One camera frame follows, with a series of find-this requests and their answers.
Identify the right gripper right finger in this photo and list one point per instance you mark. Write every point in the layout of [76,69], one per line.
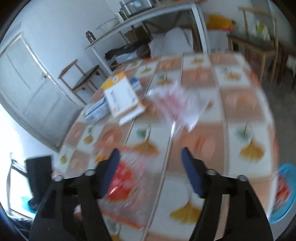
[246,219]

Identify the black bag under table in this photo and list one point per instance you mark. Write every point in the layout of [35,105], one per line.
[126,49]

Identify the silver rice cooker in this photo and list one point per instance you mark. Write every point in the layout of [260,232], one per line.
[133,7]

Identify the red milk drink can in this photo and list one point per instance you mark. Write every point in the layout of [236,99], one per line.
[283,192]

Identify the glass jar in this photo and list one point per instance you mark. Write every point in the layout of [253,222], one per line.
[89,35]

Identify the red snack bag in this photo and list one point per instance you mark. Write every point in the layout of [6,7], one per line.
[120,182]

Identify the wooden chair left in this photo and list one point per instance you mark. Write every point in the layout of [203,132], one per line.
[84,81]

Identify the white sack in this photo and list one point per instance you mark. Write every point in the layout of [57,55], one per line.
[175,41]

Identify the wooden chair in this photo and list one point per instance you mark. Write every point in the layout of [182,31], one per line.
[84,81]
[265,48]

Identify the yellow white capsule box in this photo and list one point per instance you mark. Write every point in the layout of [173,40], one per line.
[122,99]

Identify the white side table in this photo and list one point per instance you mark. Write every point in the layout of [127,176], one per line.
[145,16]

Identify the wooden chair right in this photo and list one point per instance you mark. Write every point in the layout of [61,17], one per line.
[265,48]

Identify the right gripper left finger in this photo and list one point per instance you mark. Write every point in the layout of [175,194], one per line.
[69,209]

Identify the white door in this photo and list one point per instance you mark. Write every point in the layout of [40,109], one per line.
[32,97]

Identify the yellow bag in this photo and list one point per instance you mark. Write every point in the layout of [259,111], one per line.
[218,22]

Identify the glass bowl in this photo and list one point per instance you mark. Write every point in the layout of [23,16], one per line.
[109,24]

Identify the blue plastic trash basket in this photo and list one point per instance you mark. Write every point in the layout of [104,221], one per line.
[288,171]

